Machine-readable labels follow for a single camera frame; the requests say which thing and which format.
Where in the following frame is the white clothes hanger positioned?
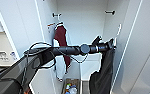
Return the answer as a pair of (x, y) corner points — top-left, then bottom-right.
(111, 23), (123, 50)
(53, 14), (66, 30)

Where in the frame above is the black garment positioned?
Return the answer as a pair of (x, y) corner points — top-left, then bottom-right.
(88, 46), (116, 94)

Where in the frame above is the white wardrobe door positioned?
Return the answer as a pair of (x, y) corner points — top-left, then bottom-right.
(118, 0), (150, 94)
(0, 0), (59, 94)

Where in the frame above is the white wardrobe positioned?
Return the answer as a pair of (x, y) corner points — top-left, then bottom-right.
(0, 0), (150, 94)

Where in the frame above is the white inner shelf unit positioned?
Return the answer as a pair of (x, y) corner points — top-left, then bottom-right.
(79, 53), (103, 94)

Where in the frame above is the black wardrobe hook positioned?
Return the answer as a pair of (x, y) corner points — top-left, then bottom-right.
(51, 12), (63, 18)
(104, 10), (116, 16)

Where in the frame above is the maroon and white jacket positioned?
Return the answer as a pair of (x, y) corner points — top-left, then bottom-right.
(52, 24), (72, 83)

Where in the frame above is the brown cardboard box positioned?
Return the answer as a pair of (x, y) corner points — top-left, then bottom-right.
(62, 77), (82, 94)

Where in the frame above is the clear plastic bottle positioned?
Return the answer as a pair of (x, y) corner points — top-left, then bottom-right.
(69, 85), (78, 94)

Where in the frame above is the small green yellow bottle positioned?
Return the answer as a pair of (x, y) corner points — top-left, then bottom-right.
(65, 83), (72, 92)

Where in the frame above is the white orange paper label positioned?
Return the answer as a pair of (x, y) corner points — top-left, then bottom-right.
(46, 22), (56, 33)

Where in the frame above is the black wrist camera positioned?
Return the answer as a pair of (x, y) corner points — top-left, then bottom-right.
(91, 34), (104, 46)

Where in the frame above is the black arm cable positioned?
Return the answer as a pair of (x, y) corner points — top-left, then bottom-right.
(22, 41), (89, 70)

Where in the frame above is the white blue wall sticker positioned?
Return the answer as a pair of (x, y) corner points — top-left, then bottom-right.
(0, 50), (9, 62)
(9, 50), (18, 62)

